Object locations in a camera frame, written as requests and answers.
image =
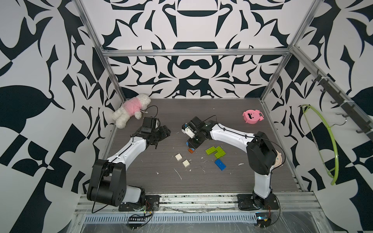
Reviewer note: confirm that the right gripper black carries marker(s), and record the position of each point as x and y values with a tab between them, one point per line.
191	143

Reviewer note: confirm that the aluminium front rail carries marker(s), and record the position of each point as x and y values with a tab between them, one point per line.
196	203

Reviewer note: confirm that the dark blue lego brick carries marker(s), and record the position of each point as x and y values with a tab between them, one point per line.
220	164

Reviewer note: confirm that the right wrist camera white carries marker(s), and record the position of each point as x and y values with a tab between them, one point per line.
189	129

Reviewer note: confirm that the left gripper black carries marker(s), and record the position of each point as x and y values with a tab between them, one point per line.
164	133

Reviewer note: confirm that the white plush toy pink shirt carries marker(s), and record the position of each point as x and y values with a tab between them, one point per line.
131	108

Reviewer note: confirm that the white lego brick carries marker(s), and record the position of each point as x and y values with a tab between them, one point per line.
178	157
186	163

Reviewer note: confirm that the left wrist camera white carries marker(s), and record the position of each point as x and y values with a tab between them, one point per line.
150	124

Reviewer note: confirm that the green L-shaped lego brick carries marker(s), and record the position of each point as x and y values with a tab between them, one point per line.
218	152

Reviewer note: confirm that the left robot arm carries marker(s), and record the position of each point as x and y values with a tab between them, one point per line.
108	182

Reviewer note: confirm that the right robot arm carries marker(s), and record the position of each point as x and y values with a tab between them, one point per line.
260	150

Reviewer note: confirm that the beige round clock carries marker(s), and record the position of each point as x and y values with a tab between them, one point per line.
279	160

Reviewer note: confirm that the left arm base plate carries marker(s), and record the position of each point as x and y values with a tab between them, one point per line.
145	203

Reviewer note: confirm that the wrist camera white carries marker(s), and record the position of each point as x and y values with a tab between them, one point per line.
189	129
150	124

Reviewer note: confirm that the pink alarm clock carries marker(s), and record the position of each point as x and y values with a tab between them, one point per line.
252	116

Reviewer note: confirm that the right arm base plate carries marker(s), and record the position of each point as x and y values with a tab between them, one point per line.
251	202

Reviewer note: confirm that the green hoop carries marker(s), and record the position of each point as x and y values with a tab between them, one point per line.
323	138

